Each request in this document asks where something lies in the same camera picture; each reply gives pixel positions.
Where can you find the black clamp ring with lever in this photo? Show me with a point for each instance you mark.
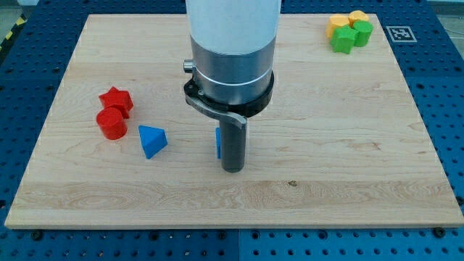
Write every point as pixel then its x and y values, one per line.
pixel 236 114

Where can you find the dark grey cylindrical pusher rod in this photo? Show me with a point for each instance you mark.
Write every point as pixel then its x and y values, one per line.
pixel 233 140

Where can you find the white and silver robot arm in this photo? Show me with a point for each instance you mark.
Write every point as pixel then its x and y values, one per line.
pixel 232 43

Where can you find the blue cube block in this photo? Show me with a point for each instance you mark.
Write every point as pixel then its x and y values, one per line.
pixel 218 146

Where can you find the blue triangle block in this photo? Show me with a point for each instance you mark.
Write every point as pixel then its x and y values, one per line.
pixel 153 140

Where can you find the wooden board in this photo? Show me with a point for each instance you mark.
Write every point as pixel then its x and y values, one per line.
pixel 341 145

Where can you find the red star block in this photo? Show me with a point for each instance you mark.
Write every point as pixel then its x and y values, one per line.
pixel 119 99

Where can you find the red cylinder block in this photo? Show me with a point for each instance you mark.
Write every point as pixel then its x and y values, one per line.
pixel 111 123

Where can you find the green star block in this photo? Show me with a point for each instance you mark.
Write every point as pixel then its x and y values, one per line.
pixel 343 39

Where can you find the yellow hexagon block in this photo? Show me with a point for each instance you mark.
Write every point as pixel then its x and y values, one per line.
pixel 336 21

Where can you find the green cylinder block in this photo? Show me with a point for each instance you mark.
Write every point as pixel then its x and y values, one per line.
pixel 364 30

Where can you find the yellow heart block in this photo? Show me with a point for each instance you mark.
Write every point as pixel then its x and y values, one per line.
pixel 357 15

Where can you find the fiducial marker tag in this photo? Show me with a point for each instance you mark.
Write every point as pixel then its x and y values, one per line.
pixel 401 34

